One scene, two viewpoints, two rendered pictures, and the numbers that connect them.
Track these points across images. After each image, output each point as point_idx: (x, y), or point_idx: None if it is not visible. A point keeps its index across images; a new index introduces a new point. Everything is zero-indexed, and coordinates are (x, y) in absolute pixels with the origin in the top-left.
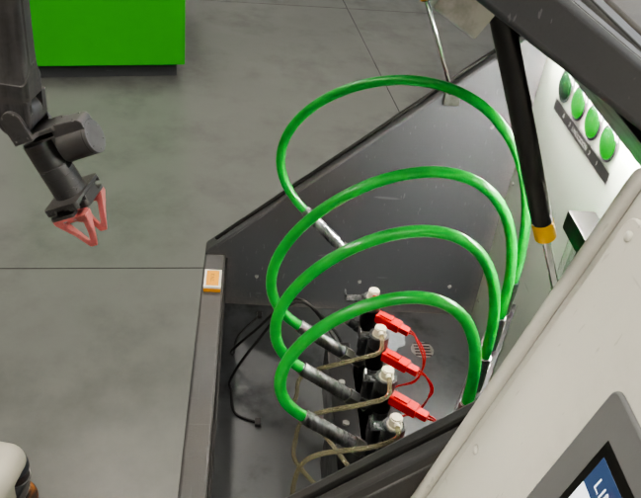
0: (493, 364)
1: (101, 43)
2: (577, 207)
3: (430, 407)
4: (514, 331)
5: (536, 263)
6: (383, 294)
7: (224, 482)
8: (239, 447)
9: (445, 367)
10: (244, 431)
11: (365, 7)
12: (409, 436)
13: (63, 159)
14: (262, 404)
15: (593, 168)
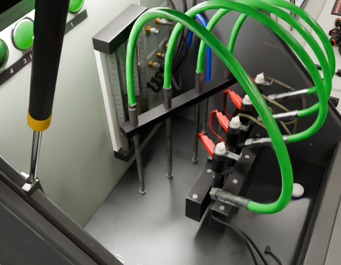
0: (175, 98)
1: None
2: (76, 64)
3: (148, 215)
4: (85, 181)
5: (72, 140)
6: (298, 7)
7: (300, 219)
8: (285, 238)
9: (111, 240)
10: (278, 248)
11: None
12: (276, 40)
13: None
14: (258, 264)
15: (71, 31)
